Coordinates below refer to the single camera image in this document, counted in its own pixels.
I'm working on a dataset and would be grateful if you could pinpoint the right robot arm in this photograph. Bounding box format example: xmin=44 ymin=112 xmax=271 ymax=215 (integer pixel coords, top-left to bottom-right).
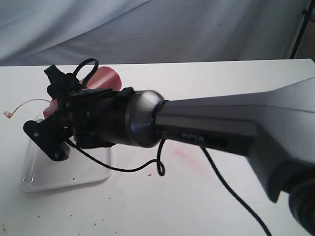
xmin=45 ymin=65 xmax=315 ymax=235

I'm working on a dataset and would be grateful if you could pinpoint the red sauce squeeze bottle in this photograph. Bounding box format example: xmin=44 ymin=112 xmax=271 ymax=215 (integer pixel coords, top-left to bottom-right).
xmin=3 ymin=66 xmax=122 ymax=118

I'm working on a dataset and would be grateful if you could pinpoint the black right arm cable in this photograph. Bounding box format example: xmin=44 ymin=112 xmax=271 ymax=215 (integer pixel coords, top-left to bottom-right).
xmin=66 ymin=58 xmax=274 ymax=236

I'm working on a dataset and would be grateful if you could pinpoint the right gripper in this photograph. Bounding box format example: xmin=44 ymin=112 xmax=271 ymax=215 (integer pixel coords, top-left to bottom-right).
xmin=44 ymin=65 xmax=134 ymax=149

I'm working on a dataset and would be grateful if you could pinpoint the grey backdrop cloth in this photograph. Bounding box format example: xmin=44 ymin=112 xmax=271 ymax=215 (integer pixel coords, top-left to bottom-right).
xmin=0 ymin=0 xmax=309 ymax=66

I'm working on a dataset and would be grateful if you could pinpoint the white rectangular plastic tray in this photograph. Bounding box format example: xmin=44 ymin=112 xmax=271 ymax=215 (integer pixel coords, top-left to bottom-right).
xmin=21 ymin=112 xmax=115 ymax=193

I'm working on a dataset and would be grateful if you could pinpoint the black tripod stand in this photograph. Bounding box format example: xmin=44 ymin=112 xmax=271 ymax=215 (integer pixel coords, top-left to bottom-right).
xmin=289 ymin=0 xmax=315 ymax=59

